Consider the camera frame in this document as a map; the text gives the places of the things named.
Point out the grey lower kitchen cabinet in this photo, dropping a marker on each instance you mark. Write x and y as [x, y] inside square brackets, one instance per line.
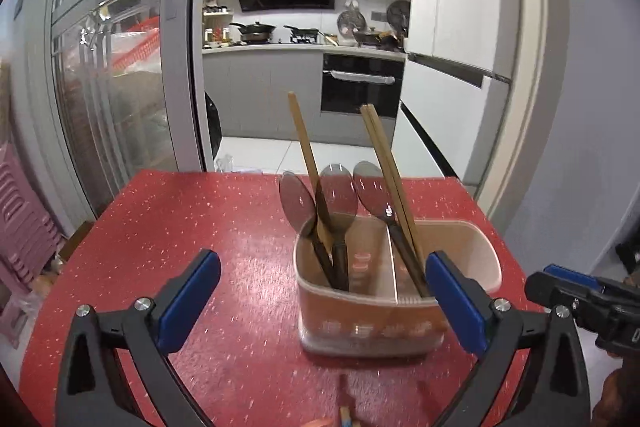
[260, 97]

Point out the beige cutlery holder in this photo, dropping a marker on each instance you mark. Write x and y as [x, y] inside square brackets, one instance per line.
[370, 307]

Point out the pink plastic stool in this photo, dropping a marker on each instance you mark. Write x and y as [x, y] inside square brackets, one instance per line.
[17, 317]

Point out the blue patterned chopstick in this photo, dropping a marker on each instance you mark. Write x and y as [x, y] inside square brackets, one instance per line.
[346, 417]

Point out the black built-in oven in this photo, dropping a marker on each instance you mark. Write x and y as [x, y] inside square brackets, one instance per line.
[360, 99]

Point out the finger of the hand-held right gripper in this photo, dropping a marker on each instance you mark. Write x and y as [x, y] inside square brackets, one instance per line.
[570, 273]
[547, 289]

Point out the stack of pink stools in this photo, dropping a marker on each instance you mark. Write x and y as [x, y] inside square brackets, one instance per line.
[25, 217]

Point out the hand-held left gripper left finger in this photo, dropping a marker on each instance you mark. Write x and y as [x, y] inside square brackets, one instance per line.
[192, 294]

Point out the dark wall switch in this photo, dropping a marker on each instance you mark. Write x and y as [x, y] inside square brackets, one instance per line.
[20, 4]

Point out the hanging metal pot lid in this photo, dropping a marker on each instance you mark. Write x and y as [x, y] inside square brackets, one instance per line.
[352, 23]

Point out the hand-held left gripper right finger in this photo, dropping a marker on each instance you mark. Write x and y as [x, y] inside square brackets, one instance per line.
[455, 302]

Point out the black bag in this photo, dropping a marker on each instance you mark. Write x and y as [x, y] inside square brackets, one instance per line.
[212, 122]

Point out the hanging dark round strainer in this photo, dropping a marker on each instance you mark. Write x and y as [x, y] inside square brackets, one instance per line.
[398, 13]

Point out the white refrigerator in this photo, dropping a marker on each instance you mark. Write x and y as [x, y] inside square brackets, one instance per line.
[460, 7]

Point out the black frying pan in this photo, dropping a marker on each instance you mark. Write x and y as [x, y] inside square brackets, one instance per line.
[302, 34]

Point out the red plastic basket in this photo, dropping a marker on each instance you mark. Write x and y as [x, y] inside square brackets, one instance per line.
[137, 44]

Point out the grey sliding glass door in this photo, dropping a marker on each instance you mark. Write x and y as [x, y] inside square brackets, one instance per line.
[125, 107]

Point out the black wok with lid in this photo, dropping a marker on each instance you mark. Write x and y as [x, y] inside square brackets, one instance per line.
[255, 33]

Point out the wok with food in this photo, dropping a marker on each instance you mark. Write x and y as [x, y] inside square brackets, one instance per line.
[375, 39]

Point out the kitchen counter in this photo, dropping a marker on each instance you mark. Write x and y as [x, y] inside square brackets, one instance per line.
[270, 48]

